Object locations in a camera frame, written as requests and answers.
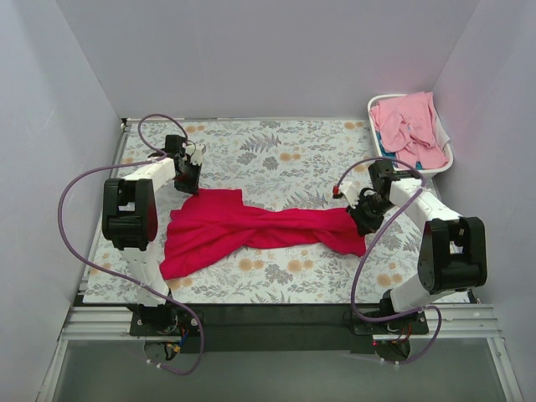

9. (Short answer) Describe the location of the red t shirt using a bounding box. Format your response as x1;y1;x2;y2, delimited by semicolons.
160;189;366;280

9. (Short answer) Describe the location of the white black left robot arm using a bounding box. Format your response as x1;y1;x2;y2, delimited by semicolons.
102;135;205;335

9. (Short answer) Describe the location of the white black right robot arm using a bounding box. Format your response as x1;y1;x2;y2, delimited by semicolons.
332;157;487;333

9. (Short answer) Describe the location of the blue garment in basket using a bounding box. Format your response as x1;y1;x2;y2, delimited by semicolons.
376;131;396;159

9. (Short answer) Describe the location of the pink t shirt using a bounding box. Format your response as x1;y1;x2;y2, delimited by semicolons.
368;91;452;170

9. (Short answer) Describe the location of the white laundry basket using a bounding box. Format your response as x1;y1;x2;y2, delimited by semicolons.
366;93;456;176

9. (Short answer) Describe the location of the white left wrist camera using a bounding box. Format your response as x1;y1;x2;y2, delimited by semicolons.
183;142;206;166

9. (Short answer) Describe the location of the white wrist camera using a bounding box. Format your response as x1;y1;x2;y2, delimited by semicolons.
332;180;360;209
183;142;206;166

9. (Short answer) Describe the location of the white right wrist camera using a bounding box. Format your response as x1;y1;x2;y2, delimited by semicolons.
332;180;360;209

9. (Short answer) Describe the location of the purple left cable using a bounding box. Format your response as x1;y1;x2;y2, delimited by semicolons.
57;112;206;375

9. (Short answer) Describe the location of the aluminium frame rail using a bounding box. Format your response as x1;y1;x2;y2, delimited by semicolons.
60;303;503;340

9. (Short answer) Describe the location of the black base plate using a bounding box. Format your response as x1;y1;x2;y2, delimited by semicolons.
128;304;429;355

